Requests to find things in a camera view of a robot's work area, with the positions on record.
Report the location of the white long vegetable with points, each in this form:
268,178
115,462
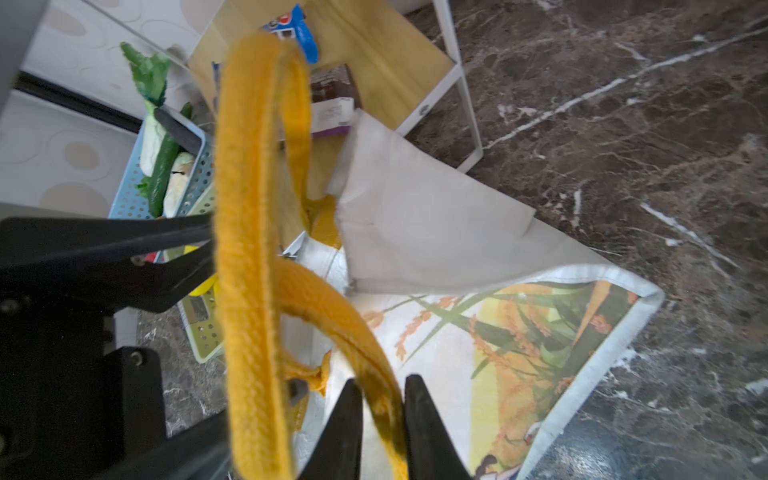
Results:
178,181

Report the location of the purple snack packet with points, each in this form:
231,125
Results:
335,99

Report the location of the blue plastic basket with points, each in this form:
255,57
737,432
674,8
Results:
190,188

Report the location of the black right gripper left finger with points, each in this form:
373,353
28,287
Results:
337,454

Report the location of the white wooden shelf rack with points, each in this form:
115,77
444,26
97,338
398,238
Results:
401,75

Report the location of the green cucumber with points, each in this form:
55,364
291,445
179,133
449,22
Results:
165,171

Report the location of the green plastic basket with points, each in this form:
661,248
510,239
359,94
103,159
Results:
198,312

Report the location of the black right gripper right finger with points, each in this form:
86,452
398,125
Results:
430,451

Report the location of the blue snack packet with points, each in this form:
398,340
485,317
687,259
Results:
293,26

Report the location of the white grocery bag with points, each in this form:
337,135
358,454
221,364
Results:
406,267

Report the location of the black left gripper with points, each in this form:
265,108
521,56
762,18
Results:
69,408

